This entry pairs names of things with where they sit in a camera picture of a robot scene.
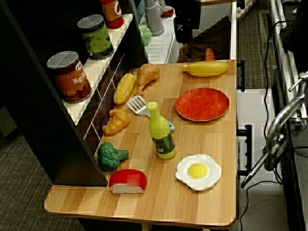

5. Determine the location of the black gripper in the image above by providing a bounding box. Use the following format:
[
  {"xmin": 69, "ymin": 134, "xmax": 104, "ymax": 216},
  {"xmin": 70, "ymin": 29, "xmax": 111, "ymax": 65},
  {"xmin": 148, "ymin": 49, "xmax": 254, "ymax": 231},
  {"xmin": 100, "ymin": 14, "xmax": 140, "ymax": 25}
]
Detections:
[{"xmin": 173, "ymin": 0, "xmax": 202, "ymax": 43}]

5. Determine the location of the black toy kitchen shelf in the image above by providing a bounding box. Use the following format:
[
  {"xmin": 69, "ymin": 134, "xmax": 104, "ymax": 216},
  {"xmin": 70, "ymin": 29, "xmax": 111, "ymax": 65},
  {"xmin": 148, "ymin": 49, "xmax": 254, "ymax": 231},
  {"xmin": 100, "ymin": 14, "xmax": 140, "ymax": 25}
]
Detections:
[{"xmin": 0, "ymin": 0, "xmax": 150, "ymax": 187}]

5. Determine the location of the toy fried egg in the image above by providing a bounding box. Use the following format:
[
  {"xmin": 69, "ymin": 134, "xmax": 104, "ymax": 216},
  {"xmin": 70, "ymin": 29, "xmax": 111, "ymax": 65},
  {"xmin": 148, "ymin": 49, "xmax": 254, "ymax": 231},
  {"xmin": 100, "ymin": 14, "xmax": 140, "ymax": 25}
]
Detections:
[{"xmin": 175, "ymin": 154, "xmax": 222, "ymax": 192}]

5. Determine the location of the black cable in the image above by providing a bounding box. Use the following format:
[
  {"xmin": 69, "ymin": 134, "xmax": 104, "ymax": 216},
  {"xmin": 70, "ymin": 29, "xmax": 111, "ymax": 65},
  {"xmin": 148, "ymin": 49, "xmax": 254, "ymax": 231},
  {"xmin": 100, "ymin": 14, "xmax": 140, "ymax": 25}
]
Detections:
[{"xmin": 238, "ymin": 20, "xmax": 308, "ymax": 231}]

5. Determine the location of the white spatula with blue handle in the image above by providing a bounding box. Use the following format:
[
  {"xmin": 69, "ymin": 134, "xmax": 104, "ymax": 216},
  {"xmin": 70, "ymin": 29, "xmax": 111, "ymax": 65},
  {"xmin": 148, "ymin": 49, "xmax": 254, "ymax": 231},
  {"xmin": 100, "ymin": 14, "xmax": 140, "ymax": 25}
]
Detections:
[{"xmin": 127, "ymin": 95, "xmax": 175, "ymax": 131}]

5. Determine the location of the white toy sink unit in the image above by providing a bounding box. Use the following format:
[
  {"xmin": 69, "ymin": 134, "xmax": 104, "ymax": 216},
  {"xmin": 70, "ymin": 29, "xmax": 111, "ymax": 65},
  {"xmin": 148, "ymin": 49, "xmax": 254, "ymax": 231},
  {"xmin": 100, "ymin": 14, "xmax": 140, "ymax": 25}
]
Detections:
[{"xmin": 131, "ymin": 0, "xmax": 238, "ymax": 65}]

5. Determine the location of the light green toy lettuce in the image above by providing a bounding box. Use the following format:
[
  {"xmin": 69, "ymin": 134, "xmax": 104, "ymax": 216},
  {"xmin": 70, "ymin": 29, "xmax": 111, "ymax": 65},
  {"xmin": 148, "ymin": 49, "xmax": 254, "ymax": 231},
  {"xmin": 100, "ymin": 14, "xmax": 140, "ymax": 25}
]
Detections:
[{"xmin": 139, "ymin": 25, "xmax": 153, "ymax": 47}]

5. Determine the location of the green toy oil bottle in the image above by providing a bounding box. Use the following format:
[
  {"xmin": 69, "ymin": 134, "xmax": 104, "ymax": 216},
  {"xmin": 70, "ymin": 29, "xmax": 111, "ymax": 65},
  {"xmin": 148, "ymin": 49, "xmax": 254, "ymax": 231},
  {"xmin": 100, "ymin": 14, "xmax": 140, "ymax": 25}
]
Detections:
[{"xmin": 146, "ymin": 101, "xmax": 177, "ymax": 160}]

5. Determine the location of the orange toy croissant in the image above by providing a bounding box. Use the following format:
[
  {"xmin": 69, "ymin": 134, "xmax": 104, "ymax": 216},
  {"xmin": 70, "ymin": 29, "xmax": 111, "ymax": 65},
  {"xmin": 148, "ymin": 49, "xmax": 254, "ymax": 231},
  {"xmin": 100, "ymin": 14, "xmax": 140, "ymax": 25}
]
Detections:
[{"xmin": 102, "ymin": 108, "xmax": 130, "ymax": 136}]

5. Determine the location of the orange red round plate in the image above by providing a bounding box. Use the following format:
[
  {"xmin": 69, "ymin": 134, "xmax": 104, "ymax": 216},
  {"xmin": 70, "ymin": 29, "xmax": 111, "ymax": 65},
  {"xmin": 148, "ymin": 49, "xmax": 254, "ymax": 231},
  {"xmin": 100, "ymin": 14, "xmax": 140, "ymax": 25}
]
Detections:
[{"xmin": 175, "ymin": 88, "xmax": 230, "ymax": 122}]

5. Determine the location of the red and white toy cup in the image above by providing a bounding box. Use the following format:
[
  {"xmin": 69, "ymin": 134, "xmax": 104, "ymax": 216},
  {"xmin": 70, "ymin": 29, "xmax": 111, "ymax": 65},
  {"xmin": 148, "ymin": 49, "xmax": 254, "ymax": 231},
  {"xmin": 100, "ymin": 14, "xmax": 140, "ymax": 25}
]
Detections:
[{"xmin": 160, "ymin": 0, "xmax": 176, "ymax": 18}]

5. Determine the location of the aluminium frame rail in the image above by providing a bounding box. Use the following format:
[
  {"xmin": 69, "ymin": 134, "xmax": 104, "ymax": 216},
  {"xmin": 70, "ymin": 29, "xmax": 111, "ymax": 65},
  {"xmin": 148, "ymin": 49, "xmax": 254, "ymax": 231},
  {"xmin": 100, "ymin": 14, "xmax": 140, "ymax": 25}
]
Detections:
[{"xmin": 266, "ymin": 0, "xmax": 308, "ymax": 126}]

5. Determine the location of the green toy broccoli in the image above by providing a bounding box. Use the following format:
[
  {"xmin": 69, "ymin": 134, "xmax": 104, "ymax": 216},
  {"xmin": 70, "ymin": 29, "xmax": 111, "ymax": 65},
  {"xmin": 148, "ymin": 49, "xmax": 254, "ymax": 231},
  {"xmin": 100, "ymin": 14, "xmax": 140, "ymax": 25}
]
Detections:
[{"xmin": 97, "ymin": 141, "xmax": 129, "ymax": 172}]

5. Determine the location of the grey metal clamp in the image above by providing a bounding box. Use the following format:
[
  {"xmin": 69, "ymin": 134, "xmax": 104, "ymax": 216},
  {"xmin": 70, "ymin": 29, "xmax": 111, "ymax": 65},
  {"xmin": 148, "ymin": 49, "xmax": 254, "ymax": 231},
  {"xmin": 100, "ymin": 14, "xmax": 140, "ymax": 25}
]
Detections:
[{"xmin": 241, "ymin": 71, "xmax": 308, "ymax": 189}]

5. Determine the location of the brown toy chicken drumstick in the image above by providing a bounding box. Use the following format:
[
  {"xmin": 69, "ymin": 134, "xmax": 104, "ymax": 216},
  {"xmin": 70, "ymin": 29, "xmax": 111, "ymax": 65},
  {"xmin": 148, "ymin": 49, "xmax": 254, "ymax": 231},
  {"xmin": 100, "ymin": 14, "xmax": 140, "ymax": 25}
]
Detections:
[{"xmin": 133, "ymin": 63, "xmax": 161, "ymax": 96}]

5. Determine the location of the yellow toy banana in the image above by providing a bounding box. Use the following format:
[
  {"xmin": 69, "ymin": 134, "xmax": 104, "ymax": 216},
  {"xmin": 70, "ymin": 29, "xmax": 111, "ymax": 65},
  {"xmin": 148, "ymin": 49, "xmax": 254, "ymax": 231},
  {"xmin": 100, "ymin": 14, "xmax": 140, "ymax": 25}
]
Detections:
[{"xmin": 181, "ymin": 61, "xmax": 230, "ymax": 78}]

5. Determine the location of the orange toy carrot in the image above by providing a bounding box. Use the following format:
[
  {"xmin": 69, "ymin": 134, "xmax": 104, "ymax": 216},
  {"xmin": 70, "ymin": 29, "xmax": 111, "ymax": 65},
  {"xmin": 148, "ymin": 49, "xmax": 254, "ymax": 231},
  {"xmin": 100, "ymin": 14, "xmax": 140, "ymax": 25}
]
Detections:
[{"xmin": 204, "ymin": 48, "xmax": 217, "ymax": 62}]

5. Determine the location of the yellow toy corn cob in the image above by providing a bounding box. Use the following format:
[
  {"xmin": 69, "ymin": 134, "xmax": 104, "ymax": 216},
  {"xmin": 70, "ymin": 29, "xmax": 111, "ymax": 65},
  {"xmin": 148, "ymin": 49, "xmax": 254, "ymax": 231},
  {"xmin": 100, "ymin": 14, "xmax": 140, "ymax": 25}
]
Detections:
[{"xmin": 113, "ymin": 73, "xmax": 136, "ymax": 105}]

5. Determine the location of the long black drawer handle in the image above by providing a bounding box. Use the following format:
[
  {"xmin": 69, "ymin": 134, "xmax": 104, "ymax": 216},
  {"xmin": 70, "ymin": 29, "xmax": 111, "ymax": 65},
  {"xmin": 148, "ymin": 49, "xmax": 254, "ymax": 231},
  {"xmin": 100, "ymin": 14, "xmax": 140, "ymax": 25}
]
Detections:
[{"xmin": 237, "ymin": 124, "xmax": 253, "ymax": 178}]

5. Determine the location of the short black drawer handle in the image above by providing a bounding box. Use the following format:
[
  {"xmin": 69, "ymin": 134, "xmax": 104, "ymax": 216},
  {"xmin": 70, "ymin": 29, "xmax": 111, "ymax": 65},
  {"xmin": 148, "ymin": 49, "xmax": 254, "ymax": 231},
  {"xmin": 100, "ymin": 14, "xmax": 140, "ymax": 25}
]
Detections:
[{"xmin": 237, "ymin": 60, "xmax": 246, "ymax": 92}]

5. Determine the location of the green label toy can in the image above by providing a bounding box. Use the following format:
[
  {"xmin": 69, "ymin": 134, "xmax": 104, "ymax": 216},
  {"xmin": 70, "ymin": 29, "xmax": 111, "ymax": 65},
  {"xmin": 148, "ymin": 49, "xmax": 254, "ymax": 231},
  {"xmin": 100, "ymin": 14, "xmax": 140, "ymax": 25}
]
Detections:
[{"xmin": 77, "ymin": 14, "xmax": 115, "ymax": 61}]

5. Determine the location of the orange beans toy can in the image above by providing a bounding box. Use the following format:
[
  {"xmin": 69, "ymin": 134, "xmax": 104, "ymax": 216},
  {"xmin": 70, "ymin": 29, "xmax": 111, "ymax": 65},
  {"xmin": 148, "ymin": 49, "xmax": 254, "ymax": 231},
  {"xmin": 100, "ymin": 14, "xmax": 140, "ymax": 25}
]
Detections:
[{"xmin": 46, "ymin": 51, "xmax": 93, "ymax": 104}]

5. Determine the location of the red toy tuna sushi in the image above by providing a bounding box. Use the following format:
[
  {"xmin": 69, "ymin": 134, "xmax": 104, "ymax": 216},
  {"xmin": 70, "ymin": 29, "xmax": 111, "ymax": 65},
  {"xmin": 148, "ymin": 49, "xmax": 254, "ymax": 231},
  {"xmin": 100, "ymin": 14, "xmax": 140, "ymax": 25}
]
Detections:
[{"xmin": 108, "ymin": 168, "xmax": 147, "ymax": 194}]

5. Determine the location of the red orange toy can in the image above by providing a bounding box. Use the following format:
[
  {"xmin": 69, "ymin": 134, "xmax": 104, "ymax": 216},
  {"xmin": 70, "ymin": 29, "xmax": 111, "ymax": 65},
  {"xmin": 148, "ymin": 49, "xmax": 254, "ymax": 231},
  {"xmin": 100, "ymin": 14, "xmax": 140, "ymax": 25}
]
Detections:
[{"xmin": 99, "ymin": 0, "xmax": 125, "ymax": 29}]

